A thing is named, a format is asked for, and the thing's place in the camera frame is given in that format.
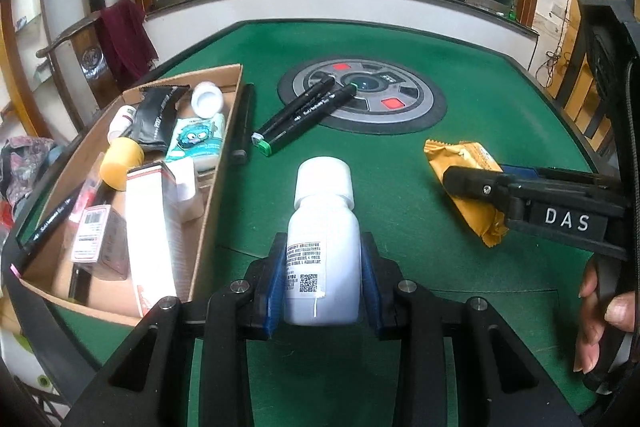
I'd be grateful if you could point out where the orange snack packet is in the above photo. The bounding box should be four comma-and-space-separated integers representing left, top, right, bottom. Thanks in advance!
423, 139, 508, 247

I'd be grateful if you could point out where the white medicine bottle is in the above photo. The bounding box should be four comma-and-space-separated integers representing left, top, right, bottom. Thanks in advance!
284, 156, 361, 326

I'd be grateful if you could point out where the yellow round tin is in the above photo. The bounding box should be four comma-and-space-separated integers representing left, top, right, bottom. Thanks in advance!
99, 136, 144, 191

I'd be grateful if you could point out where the clear tube red tool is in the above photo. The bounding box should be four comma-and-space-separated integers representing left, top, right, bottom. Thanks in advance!
68, 152, 105, 225

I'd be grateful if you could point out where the white power adapter plug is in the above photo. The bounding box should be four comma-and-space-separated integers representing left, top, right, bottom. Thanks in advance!
167, 157, 204, 222

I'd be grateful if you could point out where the red grey small box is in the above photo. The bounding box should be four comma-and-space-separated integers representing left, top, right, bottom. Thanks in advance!
70, 205, 129, 281

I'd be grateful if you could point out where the white tube bottle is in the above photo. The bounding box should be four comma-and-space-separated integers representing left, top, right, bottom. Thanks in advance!
191, 81, 224, 119

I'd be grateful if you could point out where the black marker yellow cap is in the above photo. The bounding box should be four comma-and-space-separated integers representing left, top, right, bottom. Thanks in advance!
23, 184, 82, 259

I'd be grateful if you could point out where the person right hand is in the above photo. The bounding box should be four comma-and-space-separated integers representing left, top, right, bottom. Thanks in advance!
574, 258, 636, 374

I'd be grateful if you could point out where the round grey table console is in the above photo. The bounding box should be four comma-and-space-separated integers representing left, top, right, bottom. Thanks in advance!
278, 56, 448, 135

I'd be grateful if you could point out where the black slim bar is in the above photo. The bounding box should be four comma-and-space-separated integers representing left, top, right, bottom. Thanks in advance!
229, 83, 255, 166

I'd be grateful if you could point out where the black marker green cap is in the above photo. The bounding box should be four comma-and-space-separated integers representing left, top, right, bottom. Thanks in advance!
255, 83, 357, 156

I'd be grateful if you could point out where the cardboard tray box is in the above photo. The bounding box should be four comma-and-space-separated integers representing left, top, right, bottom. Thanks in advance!
18, 64, 245, 326

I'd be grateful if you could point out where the teal cartoon packet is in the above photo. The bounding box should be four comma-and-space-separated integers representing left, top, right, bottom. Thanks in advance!
165, 113, 226, 172

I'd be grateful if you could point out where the black foil packet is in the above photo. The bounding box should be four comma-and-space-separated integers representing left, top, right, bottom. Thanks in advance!
127, 86, 189, 154

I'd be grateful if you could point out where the small white pill bottle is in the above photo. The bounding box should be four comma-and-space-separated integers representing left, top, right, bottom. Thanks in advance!
106, 105, 137, 144

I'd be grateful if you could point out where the wooden chair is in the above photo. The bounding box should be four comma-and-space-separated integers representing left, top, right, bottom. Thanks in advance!
36, 12, 120, 121

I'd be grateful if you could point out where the maroon cloth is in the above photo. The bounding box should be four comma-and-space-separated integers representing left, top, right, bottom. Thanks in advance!
96, 0, 157, 91

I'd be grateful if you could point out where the pile of clothes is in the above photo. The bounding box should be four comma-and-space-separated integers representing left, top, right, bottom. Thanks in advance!
1, 135, 63, 220

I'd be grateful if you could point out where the white shelving unit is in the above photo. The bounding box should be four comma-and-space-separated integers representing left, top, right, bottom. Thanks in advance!
1, 0, 53, 139

